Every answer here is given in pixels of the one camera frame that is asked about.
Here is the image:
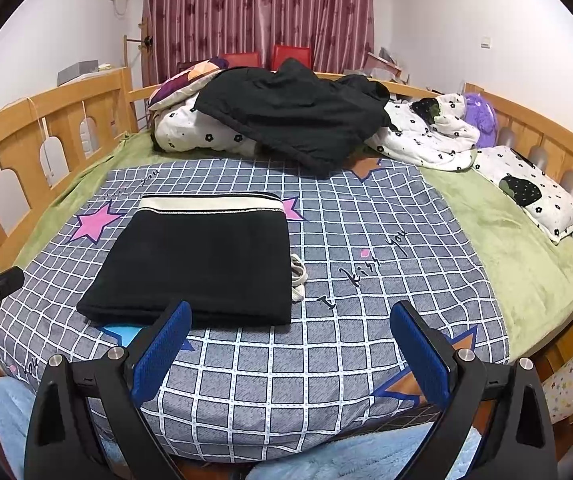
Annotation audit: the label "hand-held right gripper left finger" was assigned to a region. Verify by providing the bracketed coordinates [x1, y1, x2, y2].
[24, 301, 193, 480]

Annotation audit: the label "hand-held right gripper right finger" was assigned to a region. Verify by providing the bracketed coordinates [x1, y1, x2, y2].
[389, 300, 559, 480]

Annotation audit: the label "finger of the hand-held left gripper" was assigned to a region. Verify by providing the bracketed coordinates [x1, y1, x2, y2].
[0, 266, 26, 297]

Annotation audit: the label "black pants with white waistband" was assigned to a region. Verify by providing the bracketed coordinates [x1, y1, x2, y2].
[76, 192, 310, 330]

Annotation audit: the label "grey checkered star blanket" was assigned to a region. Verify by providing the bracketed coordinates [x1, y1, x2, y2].
[0, 157, 512, 463]

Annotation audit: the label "green bed sheet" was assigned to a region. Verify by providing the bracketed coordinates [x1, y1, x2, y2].
[14, 132, 573, 361]

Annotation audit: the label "white floral pillow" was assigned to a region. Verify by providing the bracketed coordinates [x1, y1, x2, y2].
[473, 145, 573, 246]

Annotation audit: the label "white floral quilt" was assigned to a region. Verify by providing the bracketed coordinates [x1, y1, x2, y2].
[152, 92, 482, 171]

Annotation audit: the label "grey box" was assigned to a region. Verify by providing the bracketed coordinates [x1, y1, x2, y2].
[57, 60, 100, 87]

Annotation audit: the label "purple plush toy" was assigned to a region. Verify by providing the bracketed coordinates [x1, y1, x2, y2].
[463, 92, 498, 150]

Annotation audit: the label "purple orange pillow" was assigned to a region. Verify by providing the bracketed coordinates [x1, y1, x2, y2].
[147, 60, 230, 111]

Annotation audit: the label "wooden coat rack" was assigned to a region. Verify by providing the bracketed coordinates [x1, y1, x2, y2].
[124, 15, 157, 133]

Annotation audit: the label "black garment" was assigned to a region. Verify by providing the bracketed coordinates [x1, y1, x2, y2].
[194, 58, 392, 178]

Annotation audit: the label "cardboard pieces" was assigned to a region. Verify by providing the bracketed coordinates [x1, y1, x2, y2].
[343, 47, 409, 86]

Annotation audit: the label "red chair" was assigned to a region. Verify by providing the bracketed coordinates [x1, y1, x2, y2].
[271, 45, 313, 71]
[219, 51, 261, 68]

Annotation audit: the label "wooden bed frame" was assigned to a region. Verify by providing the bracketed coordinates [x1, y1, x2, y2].
[0, 67, 573, 411]

